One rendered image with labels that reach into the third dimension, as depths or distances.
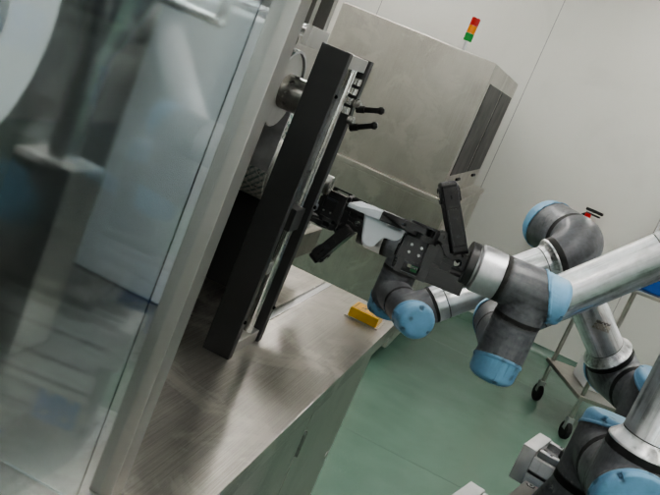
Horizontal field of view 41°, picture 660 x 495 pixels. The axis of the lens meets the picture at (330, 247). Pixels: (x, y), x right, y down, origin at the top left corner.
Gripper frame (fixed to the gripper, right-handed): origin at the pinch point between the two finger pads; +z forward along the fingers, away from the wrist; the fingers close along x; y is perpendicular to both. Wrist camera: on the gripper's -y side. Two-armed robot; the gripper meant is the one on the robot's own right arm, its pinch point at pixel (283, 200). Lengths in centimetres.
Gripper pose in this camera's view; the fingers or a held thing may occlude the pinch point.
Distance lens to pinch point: 193.3
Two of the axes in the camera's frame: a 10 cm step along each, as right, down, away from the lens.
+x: -2.7, 1.1, -9.6
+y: 3.7, -9.0, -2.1
